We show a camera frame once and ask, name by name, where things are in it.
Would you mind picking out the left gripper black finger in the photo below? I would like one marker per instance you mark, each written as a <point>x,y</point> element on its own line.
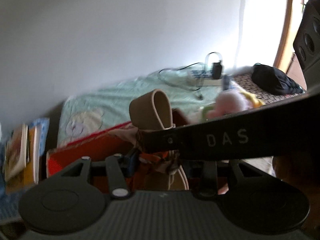
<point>116,181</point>

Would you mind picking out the red cardboard box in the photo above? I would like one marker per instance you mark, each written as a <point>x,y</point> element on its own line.
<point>98,146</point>

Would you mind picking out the black bag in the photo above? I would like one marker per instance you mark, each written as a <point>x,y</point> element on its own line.
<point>274,81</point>

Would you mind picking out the pink plush rabbit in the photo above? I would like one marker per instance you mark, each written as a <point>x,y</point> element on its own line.
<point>229,102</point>

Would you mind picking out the light patterned bed sheet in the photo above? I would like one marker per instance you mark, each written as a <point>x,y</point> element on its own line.
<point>98,110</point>

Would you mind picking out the black power adapter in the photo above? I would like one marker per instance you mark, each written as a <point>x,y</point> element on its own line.
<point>217,70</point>

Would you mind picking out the stack of books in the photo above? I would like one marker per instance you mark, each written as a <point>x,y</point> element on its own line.
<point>20,156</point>

